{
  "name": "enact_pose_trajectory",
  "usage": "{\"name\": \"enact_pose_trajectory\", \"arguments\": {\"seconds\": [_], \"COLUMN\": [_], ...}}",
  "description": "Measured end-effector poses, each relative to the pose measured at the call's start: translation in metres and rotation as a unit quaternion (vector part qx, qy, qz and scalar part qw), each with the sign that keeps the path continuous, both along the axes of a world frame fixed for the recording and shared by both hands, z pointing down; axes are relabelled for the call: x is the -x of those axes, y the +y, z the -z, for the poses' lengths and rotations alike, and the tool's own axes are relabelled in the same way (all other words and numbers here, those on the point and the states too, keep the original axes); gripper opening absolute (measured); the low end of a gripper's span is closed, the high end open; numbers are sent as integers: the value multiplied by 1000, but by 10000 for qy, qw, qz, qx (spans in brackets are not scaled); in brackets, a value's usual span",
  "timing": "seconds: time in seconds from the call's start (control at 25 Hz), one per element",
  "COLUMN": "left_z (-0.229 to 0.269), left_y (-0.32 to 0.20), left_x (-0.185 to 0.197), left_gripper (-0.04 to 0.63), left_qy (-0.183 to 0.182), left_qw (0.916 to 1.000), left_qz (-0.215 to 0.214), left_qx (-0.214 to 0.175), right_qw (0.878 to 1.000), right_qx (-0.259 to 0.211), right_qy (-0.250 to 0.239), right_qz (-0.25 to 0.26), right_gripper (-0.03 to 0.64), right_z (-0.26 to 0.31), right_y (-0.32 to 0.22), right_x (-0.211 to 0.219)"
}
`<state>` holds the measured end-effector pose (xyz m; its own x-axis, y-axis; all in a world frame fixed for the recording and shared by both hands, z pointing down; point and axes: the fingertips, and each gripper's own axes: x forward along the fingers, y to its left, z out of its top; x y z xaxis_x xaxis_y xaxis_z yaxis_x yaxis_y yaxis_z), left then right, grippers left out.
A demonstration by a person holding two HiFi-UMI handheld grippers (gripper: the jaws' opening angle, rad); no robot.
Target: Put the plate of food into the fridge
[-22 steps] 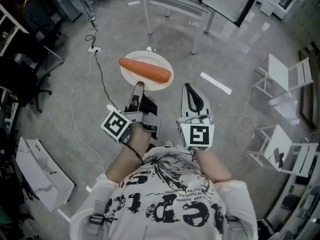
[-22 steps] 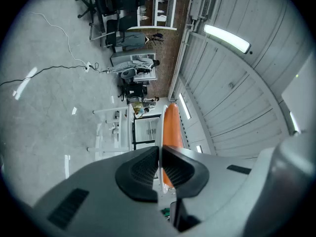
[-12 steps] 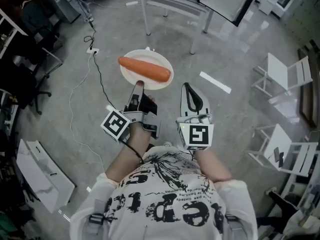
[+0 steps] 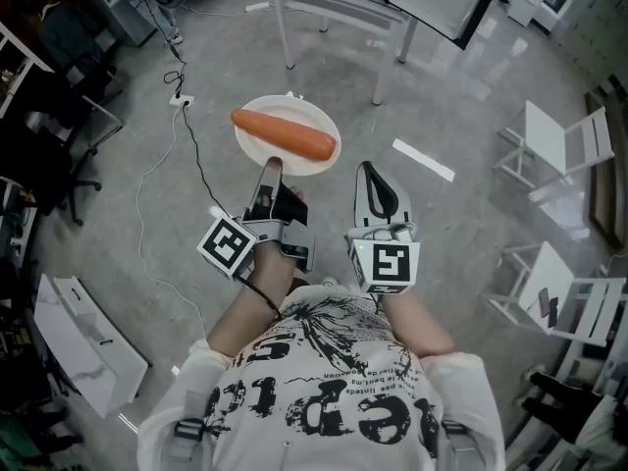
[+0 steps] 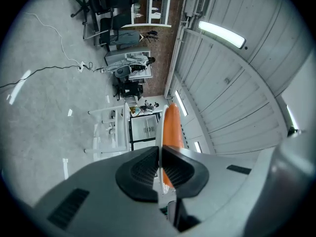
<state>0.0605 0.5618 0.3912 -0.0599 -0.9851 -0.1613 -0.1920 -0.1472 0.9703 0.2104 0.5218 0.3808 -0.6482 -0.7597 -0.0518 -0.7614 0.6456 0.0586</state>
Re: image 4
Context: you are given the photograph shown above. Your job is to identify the white chair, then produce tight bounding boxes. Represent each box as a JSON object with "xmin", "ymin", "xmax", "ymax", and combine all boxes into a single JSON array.
[
  {"xmin": 493, "ymin": 99, "xmax": 617, "ymax": 201},
  {"xmin": 483, "ymin": 240, "xmax": 628, "ymax": 348}
]

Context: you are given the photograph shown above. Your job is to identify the grey cabinet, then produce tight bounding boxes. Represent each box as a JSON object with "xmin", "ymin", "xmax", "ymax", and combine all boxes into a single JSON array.
[{"xmin": 91, "ymin": 0, "xmax": 159, "ymax": 48}]

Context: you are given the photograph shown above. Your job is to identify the person's right forearm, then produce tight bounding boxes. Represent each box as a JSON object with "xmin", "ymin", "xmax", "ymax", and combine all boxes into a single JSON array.
[{"xmin": 377, "ymin": 289, "xmax": 456, "ymax": 357}]

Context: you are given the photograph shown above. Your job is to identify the black power cable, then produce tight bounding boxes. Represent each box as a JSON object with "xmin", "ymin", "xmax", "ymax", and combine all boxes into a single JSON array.
[{"xmin": 181, "ymin": 103, "xmax": 235, "ymax": 218}]

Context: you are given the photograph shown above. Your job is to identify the black office chair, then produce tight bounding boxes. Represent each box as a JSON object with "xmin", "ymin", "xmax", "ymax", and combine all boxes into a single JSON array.
[{"xmin": 19, "ymin": 2, "xmax": 125, "ymax": 228}]

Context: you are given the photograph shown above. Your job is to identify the black mini fridge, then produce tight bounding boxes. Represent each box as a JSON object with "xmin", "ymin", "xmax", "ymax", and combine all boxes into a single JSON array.
[{"xmin": 311, "ymin": 0, "xmax": 507, "ymax": 52}]

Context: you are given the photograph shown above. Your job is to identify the orange carrot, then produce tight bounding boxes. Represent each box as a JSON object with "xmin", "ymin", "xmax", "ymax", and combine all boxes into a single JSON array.
[{"xmin": 230, "ymin": 109, "xmax": 338, "ymax": 162}]

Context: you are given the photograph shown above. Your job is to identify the white storage box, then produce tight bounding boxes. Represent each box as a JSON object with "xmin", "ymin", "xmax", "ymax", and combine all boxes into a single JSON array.
[{"xmin": 504, "ymin": 0, "xmax": 553, "ymax": 29}]

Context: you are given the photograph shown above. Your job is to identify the white table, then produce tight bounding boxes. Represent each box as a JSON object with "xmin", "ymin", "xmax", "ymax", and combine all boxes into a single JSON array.
[{"xmin": 263, "ymin": 0, "xmax": 418, "ymax": 107}]

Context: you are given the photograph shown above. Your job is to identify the white marble board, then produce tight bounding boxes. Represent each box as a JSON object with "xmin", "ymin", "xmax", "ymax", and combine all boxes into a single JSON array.
[{"xmin": 32, "ymin": 273, "xmax": 149, "ymax": 419}]

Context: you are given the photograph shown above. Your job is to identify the white power cable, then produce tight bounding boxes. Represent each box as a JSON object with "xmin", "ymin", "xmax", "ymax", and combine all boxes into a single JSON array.
[{"xmin": 133, "ymin": 105, "xmax": 208, "ymax": 339}]

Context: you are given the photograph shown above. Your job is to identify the white flat floor strip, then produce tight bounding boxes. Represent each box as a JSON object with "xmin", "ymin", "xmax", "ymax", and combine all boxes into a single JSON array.
[{"xmin": 392, "ymin": 137, "xmax": 457, "ymax": 183}]

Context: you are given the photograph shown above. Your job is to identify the white shelf unit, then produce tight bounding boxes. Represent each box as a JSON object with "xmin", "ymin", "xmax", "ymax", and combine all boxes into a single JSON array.
[{"xmin": 0, "ymin": 20, "xmax": 55, "ymax": 120}]

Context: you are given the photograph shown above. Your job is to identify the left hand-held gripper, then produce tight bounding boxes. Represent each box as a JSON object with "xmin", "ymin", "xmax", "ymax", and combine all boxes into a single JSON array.
[{"xmin": 197, "ymin": 157, "xmax": 318, "ymax": 283}]

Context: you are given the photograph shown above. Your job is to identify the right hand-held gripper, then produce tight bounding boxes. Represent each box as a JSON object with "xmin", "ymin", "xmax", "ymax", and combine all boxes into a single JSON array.
[{"xmin": 345, "ymin": 161, "xmax": 422, "ymax": 295}]

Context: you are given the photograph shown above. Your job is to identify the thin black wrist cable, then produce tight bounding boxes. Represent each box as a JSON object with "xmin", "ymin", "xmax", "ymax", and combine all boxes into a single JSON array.
[{"xmin": 238, "ymin": 275, "xmax": 284, "ymax": 322}]

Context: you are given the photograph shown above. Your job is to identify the white printed T-shirt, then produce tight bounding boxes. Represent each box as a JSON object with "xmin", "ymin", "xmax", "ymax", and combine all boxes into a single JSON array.
[{"xmin": 136, "ymin": 282, "xmax": 506, "ymax": 471}]

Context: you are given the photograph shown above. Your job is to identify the grey harness strap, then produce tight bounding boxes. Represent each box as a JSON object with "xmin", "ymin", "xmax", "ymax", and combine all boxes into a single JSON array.
[
  {"xmin": 172, "ymin": 417, "xmax": 206, "ymax": 463},
  {"xmin": 440, "ymin": 418, "xmax": 473, "ymax": 471}
]

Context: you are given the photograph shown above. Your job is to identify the person's left forearm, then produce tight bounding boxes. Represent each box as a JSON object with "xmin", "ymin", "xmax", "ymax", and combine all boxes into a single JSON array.
[{"xmin": 205, "ymin": 250, "xmax": 296, "ymax": 361}]

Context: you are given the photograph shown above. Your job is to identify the white round plate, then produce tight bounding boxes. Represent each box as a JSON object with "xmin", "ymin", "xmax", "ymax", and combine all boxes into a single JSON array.
[{"xmin": 234, "ymin": 94, "xmax": 342, "ymax": 178}]

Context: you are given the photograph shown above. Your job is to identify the black cable with adapter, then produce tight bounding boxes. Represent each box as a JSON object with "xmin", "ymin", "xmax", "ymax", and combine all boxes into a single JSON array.
[{"xmin": 163, "ymin": 36, "xmax": 188, "ymax": 98}]

